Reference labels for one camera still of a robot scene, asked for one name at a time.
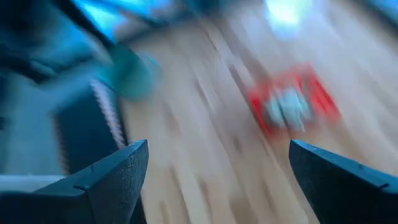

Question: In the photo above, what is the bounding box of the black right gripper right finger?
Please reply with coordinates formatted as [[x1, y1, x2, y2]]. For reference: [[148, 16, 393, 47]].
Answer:
[[289, 139, 398, 224]]

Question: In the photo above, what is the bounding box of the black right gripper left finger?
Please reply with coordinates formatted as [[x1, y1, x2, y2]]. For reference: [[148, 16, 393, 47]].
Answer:
[[0, 139, 149, 224]]

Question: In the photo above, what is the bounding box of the pale green sweetener packet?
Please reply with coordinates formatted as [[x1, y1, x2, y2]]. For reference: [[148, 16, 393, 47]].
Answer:
[[285, 86, 313, 131], [267, 90, 290, 128]]

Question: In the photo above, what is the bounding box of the red plastic mesh basket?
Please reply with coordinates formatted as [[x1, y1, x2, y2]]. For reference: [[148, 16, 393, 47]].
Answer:
[[247, 63, 341, 138]]

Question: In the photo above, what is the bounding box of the green ceramic mug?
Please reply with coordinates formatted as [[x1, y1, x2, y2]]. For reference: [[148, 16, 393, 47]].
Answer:
[[102, 46, 162, 100]]

